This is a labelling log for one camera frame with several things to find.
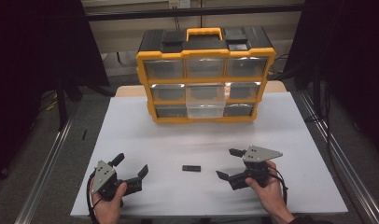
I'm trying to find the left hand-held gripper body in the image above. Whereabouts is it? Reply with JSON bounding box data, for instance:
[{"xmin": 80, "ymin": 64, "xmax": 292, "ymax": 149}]
[{"xmin": 92, "ymin": 160, "xmax": 127, "ymax": 202}]

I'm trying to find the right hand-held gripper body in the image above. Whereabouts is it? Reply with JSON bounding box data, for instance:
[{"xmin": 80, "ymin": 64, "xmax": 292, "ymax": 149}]
[{"xmin": 242, "ymin": 145, "xmax": 284, "ymax": 188}]

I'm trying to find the small black rectangular part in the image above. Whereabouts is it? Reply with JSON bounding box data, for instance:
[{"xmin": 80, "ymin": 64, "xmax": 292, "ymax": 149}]
[{"xmin": 182, "ymin": 164, "xmax": 202, "ymax": 173}]

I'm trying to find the clear plastic drawer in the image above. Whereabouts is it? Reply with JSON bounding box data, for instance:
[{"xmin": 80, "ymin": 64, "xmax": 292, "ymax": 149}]
[{"xmin": 185, "ymin": 82, "xmax": 227, "ymax": 119}]

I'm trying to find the yellow black organizer cabinet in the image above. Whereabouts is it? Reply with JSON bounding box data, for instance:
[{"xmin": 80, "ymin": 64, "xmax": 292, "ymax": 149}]
[{"xmin": 135, "ymin": 26, "xmax": 277, "ymax": 125}]

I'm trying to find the person's left hand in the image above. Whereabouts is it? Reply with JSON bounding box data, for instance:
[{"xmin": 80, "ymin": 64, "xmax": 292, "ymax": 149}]
[{"xmin": 90, "ymin": 181, "xmax": 129, "ymax": 222}]

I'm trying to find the person's right hand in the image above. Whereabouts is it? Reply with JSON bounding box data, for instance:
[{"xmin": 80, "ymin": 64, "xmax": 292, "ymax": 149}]
[{"xmin": 244, "ymin": 160, "xmax": 292, "ymax": 217}]

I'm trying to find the black metal stand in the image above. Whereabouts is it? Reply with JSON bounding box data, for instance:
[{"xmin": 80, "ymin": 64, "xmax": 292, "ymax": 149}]
[{"xmin": 54, "ymin": 74, "xmax": 117, "ymax": 132}]

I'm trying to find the grid of clear drawers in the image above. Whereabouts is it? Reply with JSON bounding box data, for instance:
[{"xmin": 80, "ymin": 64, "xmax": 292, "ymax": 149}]
[{"xmin": 143, "ymin": 56, "xmax": 269, "ymax": 119}]

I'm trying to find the black curtain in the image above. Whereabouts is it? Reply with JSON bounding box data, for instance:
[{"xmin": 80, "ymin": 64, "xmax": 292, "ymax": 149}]
[
  {"xmin": 0, "ymin": 0, "xmax": 111, "ymax": 185},
  {"xmin": 283, "ymin": 0, "xmax": 379, "ymax": 161}
]

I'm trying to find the black horizontal bar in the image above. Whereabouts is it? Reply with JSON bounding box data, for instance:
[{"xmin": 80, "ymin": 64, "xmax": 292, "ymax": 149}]
[{"xmin": 84, "ymin": 3, "xmax": 305, "ymax": 22}]

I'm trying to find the left hand-held gripper cable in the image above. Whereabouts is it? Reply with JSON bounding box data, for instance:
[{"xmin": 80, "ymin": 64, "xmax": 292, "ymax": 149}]
[{"xmin": 86, "ymin": 169, "xmax": 105, "ymax": 224}]

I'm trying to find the hand-held gripper cable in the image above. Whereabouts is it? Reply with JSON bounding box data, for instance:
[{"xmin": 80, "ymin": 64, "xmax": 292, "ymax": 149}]
[
  {"xmin": 86, "ymin": 169, "xmax": 105, "ymax": 224},
  {"xmin": 266, "ymin": 166, "xmax": 289, "ymax": 207}
]

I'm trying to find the right hand-held gripper cable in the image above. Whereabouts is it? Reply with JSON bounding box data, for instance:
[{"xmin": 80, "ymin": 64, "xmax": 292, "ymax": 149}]
[{"xmin": 266, "ymin": 166, "xmax": 289, "ymax": 207}]

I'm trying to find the aluminium floor rail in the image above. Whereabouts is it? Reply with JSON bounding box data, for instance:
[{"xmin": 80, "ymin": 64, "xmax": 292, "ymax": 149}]
[
  {"xmin": 13, "ymin": 105, "xmax": 80, "ymax": 224},
  {"xmin": 298, "ymin": 91, "xmax": 379, "ymax": 224}
]

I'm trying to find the black floor cable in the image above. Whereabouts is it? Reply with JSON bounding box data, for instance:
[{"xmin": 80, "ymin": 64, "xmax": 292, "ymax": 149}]
[{"xmin": 303, "ymin": 88, "xmax": 336, "ymax": 166}]

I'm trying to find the yellow cable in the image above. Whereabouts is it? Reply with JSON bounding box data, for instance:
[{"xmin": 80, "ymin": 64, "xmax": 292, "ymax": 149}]
[{"xmin": 45, "ymin": 99, "xmax": 59, "ymax": 112}]

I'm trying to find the white wall socket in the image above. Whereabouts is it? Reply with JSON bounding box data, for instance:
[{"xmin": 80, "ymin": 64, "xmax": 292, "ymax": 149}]
[{"xmin": 168, "ymin": 0, "xmax": 192, "ymax": 9}]

